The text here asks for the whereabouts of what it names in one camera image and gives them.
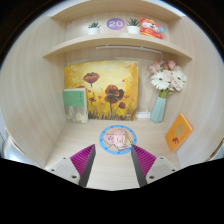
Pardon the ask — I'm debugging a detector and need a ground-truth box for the round blue-rimmed cartoon mouse pad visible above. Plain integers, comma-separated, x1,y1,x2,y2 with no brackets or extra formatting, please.
99,124,138,156

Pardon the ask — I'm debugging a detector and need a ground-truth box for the white and pink flower bouquet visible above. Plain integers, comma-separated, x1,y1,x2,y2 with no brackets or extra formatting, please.
148,59,188,99

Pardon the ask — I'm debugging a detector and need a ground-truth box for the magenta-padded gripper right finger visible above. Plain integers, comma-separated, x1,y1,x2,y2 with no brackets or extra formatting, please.
130,143,178,188

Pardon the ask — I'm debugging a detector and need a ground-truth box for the white cable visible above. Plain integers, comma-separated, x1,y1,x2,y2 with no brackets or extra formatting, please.
137,106,151,114

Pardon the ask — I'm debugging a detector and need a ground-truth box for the green and white book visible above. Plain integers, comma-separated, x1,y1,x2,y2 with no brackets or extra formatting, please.
62,87,90,125

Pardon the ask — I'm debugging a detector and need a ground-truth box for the yellow poppy flower painting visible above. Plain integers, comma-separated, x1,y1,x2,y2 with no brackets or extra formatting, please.
64,60,140,122

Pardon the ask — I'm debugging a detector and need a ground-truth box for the white power strip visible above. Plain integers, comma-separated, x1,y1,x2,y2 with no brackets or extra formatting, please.
135,110,152,120

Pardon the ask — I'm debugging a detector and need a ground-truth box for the wooden shelf unit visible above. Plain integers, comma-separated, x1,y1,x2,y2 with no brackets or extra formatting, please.
42,0,193,66

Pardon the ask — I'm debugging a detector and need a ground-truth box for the pale teal faceted vase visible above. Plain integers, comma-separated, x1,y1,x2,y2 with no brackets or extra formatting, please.
149,96,167,124

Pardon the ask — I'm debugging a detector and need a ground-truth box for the pink computer mouse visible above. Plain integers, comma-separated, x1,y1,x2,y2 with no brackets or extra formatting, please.
112,129,129,148

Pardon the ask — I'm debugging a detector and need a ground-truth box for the orange book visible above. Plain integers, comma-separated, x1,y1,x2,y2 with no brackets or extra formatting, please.
164,112,194,154

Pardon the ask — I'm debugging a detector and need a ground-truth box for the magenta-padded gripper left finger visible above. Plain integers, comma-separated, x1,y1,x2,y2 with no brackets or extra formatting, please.
48,143,97,188

